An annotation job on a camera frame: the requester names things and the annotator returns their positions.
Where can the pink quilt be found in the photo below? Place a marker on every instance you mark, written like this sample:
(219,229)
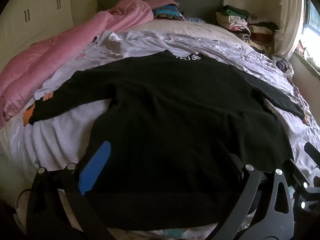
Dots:
(50,55)

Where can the pile of folded clothes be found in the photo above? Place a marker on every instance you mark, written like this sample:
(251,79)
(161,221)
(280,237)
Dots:
(245,27)

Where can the colourful clutter pile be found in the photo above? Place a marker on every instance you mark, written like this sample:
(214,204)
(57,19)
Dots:
(308,55)

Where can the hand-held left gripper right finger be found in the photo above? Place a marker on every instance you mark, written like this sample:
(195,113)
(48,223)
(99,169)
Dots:
(250,180)

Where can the white wardrobe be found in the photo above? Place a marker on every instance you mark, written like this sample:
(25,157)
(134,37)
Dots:
(30,12)

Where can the purple cloth bundle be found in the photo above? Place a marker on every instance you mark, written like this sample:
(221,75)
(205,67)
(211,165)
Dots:
(285,65)

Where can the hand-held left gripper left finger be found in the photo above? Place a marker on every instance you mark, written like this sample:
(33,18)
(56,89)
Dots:
(96,165)

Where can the cream curtain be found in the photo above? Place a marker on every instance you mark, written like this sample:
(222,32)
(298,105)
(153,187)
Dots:
(291,17)

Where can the black sweater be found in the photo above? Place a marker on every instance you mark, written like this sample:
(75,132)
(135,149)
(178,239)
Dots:
(175,117)

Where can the white bed sheet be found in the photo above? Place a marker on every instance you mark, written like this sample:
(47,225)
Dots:
(62,140)

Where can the grey headboard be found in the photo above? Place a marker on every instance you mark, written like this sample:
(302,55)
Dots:
(197,5)

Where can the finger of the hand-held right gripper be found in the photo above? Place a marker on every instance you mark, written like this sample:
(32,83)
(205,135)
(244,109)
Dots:
(312,152)

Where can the stack of colourful clothes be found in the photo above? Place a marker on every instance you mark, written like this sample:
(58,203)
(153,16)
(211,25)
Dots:
(167,12)

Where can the window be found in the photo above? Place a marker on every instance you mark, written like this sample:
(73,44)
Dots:
(311,22)

